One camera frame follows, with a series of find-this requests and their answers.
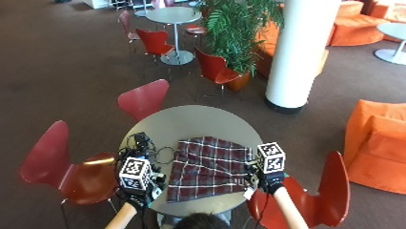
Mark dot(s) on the person's right hand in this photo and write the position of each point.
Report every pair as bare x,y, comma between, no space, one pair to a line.
273,182

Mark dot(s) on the person's left hand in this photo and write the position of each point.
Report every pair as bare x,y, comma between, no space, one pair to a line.
156,187

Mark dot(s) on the white marker cube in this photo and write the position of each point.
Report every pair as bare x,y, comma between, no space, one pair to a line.
270,157
135,173

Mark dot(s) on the red plaid cloth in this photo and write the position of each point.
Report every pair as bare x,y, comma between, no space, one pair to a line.
206,168

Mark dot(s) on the red wooden chair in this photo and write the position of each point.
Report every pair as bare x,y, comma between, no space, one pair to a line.
55,159
213,68
156,41
125,20
144,98
325,197

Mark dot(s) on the orange plant pot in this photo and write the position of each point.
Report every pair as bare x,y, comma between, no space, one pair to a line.
237,82

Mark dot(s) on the orange armchair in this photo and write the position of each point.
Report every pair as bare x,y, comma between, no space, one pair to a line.
376,146

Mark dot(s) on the orange bench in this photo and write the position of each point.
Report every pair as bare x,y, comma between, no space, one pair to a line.
265,51

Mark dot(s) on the white round pillar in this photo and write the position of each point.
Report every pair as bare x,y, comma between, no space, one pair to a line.
302,54

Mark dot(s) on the green potted plant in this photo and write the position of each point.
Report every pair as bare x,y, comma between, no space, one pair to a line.
237,28

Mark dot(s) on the red round stool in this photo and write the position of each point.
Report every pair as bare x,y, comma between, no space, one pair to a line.
194,30

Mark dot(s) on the orange round sofa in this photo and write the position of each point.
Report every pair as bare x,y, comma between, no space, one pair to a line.
357,30

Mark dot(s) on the small grey round table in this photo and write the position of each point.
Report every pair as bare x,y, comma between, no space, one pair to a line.
140,13

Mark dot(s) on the grey round pedestal table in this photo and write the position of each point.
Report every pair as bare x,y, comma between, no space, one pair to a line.
396,31
173,15

